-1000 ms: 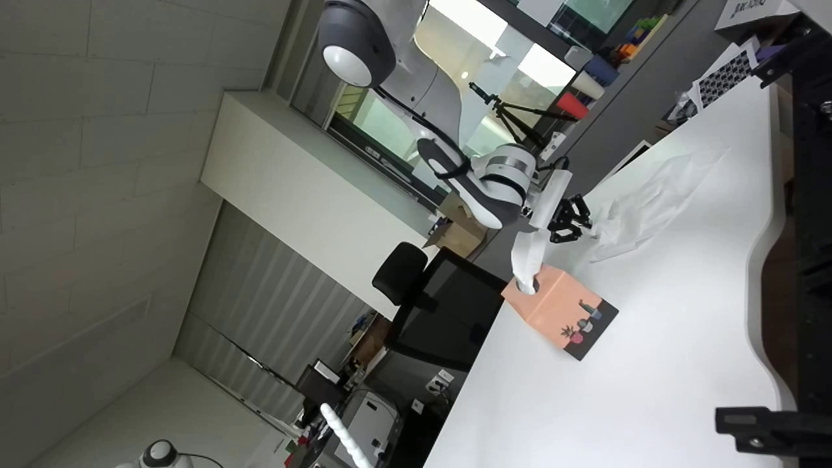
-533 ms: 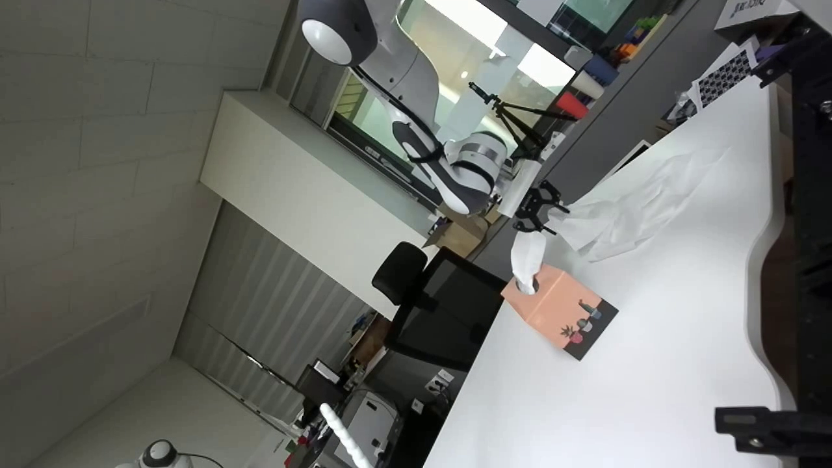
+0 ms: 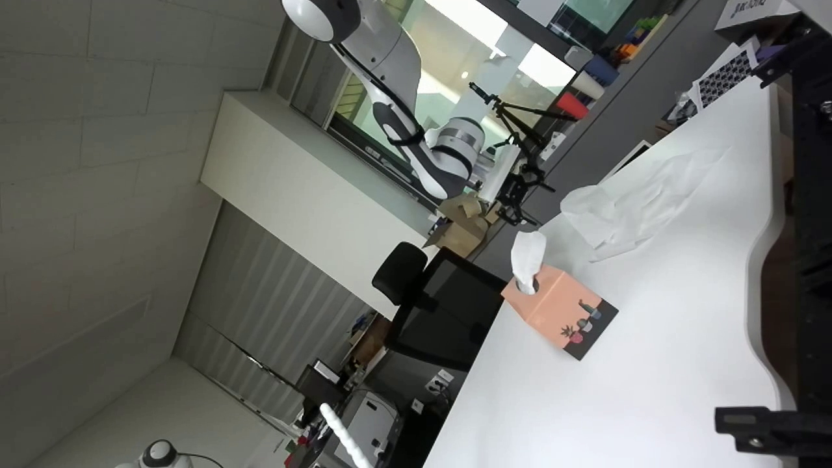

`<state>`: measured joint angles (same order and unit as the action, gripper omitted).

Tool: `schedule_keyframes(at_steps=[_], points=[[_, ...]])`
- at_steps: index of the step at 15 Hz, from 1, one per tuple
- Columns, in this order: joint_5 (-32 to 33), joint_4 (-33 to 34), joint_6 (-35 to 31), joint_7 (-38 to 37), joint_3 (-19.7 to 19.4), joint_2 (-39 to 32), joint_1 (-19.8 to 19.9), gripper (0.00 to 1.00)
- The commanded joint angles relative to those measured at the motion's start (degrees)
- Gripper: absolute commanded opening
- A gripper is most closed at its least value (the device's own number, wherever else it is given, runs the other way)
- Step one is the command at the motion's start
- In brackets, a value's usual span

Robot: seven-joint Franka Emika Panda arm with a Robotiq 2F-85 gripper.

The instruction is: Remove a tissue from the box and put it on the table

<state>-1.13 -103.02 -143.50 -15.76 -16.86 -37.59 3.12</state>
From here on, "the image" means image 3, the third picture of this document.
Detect clear plastic bag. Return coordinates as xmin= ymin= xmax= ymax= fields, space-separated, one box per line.
xmin=597 ymin=148 xmax=724 ymax=265

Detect orange and black tissue box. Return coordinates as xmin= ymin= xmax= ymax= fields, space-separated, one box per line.
xmin=500 ymin=262 xmax=625 ymax=363

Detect dark grey computer case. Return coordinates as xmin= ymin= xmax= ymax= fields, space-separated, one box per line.
xmin=367 ymin=346 xmax=474 ymax=429

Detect black table side frame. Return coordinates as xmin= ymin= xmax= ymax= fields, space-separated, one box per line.
xmin=759 ymin=22 xmax=832 ymax=416

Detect white perforated pattern box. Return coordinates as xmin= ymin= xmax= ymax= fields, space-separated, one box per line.
xmin=690 ymin=39 xmax=767 ymax=113

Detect blue small bin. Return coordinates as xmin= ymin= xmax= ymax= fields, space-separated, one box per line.
xmin=582 ymin=54 xmax=625 ymax=89

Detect round white black lamp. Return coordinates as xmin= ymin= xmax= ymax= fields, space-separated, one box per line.
xmin=139 ymin=436 xmax=183 ymax=468

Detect brown cardboard box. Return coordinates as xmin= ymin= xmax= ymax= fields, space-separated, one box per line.
xmin=432 ymin=190 xmax=502 ymax=259

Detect white light bar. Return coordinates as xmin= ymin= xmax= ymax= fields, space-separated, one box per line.
xmin=318 ymin=401 xmax=376 ymax=468

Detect black camera tripod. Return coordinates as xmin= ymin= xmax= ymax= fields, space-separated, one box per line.
xmin=465 ymin=81 xmax=577 ymax=176

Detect white grey printer device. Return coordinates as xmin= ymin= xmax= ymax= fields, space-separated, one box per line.
xmin=342 ymin=386 xmax=403 ymax=464

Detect white printed cardboard box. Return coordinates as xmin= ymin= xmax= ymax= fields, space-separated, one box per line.
xmin=712 ymin=0 xmax=802 ymax=39

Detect white tissue in box slot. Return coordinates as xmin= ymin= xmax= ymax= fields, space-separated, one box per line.
xmin=507 ymin=226 xmax=552 ymax=299

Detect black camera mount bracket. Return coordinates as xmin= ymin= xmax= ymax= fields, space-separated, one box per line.
xmin=712 ymin=405 xmax=832 ymax=460

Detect black office chair headrest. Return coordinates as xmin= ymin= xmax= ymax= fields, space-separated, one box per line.
xmin=369 ymin=239 xmax=432 ymax=306

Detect black office chair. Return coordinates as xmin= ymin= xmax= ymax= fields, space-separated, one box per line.
xmin=383 ymin=247 xmax=511 ymax=371

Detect red small object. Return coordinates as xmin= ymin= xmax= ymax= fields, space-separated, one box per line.
xmin=554 ymin=89 xmax=594 ymax=122

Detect grey vertical blinds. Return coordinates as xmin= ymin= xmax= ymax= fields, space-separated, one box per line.
xmin=175 ymin=206 xmax=378 ymax=424

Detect grey partition panel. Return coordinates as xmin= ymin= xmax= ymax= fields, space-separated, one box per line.
xmin=484 ymin=0 xmax=727 ymax=267

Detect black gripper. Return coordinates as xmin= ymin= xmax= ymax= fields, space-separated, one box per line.
xmin=500 ymin=160 xmax=559 ymax=226

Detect orange small object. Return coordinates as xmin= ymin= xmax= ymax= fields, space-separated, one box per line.
xmin=612 ymin=35 xmax=646 ymax=64

